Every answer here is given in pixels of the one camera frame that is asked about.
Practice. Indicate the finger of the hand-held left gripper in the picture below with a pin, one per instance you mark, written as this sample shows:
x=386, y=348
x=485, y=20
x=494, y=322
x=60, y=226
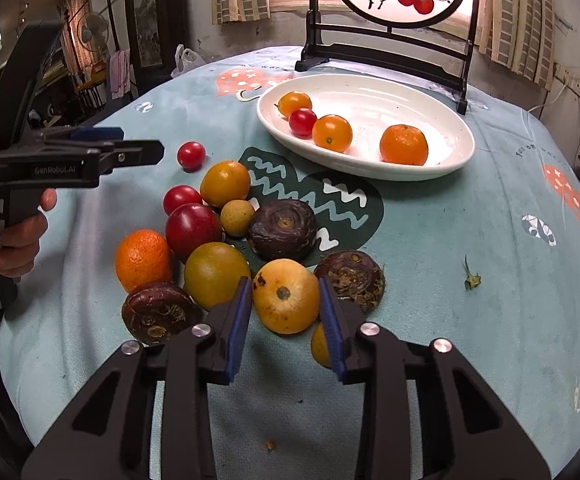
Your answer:
x=134, y=153
x=97, y=133

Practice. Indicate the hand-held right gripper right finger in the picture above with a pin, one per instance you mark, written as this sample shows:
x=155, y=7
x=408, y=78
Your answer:
x=332, y=332

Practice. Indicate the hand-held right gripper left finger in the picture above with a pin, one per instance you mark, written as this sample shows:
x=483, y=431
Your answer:
x=237, y=327

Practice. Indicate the small orange fruit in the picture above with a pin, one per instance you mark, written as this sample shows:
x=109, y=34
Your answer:
x=321, y=345

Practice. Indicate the red cherry tomato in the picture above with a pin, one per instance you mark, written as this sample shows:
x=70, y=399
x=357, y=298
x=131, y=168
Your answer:
x=179, y=197
x=303, y=122
x=191, y=156

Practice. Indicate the large yellow-green tomato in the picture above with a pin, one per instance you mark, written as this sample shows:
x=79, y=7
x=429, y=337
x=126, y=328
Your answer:
x=214, y=275

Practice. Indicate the yellow loquat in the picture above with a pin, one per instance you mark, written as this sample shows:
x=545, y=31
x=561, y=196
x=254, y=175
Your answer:
x=286, y=296

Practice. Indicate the dark purple water chestnut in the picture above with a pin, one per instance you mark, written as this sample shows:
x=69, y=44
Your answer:
x=352, y=277
x=283, y=230
x=157, y=312

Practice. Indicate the yellow-orange tomato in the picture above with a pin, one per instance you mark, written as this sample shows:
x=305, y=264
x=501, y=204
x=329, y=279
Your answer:
x=225, y=183

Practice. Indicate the large red tomato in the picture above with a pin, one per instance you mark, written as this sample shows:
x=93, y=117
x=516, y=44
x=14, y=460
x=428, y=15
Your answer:
x=192, y=232

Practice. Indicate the mandarin orange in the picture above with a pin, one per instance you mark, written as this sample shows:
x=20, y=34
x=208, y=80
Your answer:
x=404, y=145
x=142, y=260

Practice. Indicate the small tan longan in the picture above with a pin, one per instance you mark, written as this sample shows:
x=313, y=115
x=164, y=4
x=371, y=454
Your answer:
x=237, y=218

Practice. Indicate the white oval plate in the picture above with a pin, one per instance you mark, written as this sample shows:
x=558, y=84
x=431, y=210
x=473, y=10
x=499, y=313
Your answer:
x=395, y=100

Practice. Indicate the person's left hand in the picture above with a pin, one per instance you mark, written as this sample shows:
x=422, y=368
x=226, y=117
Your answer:
x=17, y=245

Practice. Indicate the pink hanging cloth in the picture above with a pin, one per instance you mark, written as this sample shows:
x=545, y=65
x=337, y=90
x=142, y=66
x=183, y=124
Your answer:
x=118, y=75

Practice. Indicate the standing electric fan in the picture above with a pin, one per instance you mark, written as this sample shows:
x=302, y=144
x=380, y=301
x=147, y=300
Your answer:
x=94, y=30

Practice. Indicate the white plastic bag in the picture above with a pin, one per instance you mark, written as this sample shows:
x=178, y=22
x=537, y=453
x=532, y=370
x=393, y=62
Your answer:
x=187, y=60

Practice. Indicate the dark wooden framed painting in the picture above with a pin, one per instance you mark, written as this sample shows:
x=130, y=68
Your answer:
x=149, y=25

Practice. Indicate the small brown fruit scrap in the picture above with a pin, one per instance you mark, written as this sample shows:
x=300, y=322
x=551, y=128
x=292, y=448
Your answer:
x=270, y=445

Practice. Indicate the green fruit stem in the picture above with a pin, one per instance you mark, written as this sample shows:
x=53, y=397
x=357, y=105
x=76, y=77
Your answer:
x=471, y=280

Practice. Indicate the orange tomato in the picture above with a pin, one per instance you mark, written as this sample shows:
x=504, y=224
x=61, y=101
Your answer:
x=295, y=104
x=332, y=133

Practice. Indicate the light blue printed tablecloth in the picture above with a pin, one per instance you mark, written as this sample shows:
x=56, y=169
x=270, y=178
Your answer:
x=470, y=210

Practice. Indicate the white wall outlet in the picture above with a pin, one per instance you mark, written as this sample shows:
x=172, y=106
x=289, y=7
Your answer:
x=570, y=79

